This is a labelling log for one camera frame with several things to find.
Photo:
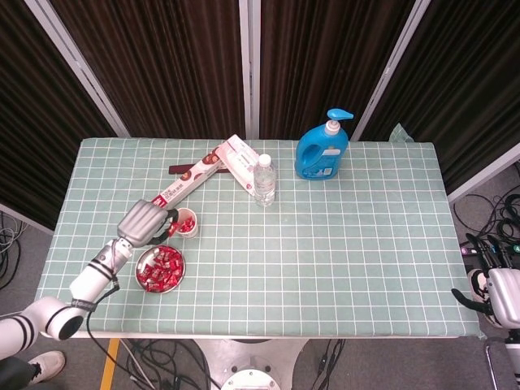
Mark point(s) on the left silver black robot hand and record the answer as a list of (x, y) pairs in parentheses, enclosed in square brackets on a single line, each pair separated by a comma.
[(140, 223)]

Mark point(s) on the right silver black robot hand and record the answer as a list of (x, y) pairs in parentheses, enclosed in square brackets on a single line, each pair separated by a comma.
[(505, 296)]

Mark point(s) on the single red candy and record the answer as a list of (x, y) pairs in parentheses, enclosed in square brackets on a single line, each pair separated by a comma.
[(174, 227)]

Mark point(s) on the heap of red candies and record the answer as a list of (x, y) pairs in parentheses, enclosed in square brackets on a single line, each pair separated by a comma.
[(164, 272)]

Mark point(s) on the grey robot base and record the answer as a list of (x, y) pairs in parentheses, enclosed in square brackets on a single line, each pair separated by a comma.
[(250, 361)]

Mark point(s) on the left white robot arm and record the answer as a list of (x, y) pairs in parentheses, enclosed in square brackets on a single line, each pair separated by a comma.
[(91, 280)]

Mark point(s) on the white paper cup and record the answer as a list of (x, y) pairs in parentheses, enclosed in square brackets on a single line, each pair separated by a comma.
[(194, 232)]

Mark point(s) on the round steel plate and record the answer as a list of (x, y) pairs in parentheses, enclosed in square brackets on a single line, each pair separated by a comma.
[(143, 262)]

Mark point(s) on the black power strip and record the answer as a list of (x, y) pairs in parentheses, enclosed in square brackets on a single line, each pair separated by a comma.
[(464, 250)]

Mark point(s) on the long white red baking-paper box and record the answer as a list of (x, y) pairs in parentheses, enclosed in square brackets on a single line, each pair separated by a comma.
[(191, 178)]

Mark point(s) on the pink wet wipes pack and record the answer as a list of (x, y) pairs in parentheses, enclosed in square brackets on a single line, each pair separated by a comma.
[(240, 162)]

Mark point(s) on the clear plastic water bottle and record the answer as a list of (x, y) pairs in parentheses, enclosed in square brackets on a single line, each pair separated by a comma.
[(265, 183)]

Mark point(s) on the yellow floor tape strip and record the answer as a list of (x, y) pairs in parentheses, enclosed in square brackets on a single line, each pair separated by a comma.
[(109, 365)]

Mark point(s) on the dark fabric partition screen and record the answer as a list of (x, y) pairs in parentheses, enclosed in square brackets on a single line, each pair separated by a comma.
[(32, 122), (162, 61), (467, 81), (317, 61)]

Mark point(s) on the green checked tablecloth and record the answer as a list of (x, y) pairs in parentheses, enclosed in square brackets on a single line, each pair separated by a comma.
[(304, 252)]

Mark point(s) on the plain white sneaker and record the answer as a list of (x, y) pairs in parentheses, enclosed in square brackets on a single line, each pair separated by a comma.
[(48, 365)]

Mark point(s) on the blue pump detergent bottle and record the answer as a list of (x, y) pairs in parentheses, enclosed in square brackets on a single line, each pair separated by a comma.
[(323, 158)]

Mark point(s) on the dark trouser leg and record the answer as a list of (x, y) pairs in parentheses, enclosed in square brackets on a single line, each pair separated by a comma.
[(12, 375)]

